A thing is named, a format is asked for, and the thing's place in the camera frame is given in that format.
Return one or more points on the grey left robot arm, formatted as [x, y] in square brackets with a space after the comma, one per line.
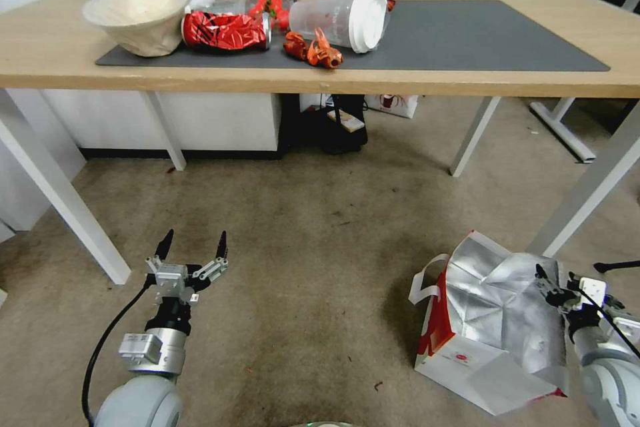
[140, 397]

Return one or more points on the clear cup with white lid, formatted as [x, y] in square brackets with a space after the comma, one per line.
[325, 16]

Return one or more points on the beige paper bowl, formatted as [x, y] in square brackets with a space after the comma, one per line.
[135, 21]

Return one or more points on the silver red food delivery bag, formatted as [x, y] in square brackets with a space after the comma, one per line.
[495, 317]

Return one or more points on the crushed red drink can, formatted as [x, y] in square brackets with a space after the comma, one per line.
[225, 31]

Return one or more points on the white robot front shell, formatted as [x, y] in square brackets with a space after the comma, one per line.
[320, 423]

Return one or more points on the red plastic wrapper pile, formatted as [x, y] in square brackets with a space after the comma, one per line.
[270, 9]

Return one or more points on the white cabinet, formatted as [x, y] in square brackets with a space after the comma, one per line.
[210, 122]

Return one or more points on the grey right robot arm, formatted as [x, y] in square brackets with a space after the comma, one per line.
[610, 387]

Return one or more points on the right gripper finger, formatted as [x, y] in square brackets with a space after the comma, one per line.
[622, 319]
[546, 284]

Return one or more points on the grey desk mat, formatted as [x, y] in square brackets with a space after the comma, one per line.
[475, 36]

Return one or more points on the white desk foot frame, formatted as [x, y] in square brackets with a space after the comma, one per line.
[565, 134]

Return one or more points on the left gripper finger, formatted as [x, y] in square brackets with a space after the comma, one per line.
[221, 247]
[164, 247]

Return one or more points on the black chair base leg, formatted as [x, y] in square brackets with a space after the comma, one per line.
[617, 265]

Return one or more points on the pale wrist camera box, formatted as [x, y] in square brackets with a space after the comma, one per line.
[593, 293]
[169, 284]

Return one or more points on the wooden table with white legs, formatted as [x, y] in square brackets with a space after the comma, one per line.
[75, 212]

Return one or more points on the black box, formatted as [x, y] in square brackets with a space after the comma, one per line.
[312, 132]

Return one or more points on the white shopping bag red print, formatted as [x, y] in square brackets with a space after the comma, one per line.
[395, 104]

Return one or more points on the crumpled red wrapper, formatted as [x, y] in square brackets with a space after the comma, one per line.
[295, 45]
[325, 52]

